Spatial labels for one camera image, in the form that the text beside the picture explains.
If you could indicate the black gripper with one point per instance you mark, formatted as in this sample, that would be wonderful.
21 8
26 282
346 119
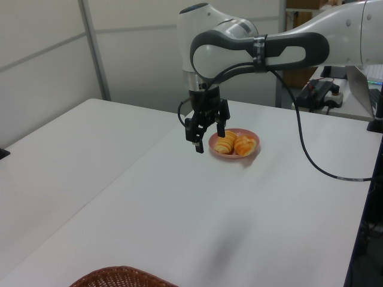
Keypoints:
206 104

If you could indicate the ridged toy bread roll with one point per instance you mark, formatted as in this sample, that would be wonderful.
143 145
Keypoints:
226 145

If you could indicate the braided toy bread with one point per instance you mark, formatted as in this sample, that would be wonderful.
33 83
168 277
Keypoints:
245 145

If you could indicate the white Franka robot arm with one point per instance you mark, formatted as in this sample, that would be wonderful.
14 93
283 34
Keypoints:
371 36

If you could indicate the pink plate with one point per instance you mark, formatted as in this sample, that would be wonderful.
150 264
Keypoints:
213 144

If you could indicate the brown woven basket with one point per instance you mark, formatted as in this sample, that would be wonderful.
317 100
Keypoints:
119 278

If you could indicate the low cardboard box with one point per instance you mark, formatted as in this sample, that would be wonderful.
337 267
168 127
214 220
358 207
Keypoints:
299 78

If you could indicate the black electronics box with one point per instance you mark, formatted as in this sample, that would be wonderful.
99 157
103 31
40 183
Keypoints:
317 89

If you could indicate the tall cardboard box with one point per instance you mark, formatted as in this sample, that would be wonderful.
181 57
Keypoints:
301 19

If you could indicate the silver laptop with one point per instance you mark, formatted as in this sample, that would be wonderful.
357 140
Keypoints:
359 86

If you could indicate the black clamp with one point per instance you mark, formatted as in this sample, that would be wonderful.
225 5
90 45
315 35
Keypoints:
4 154

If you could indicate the grey partition post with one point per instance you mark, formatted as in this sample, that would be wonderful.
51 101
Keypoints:
282 15
94 51

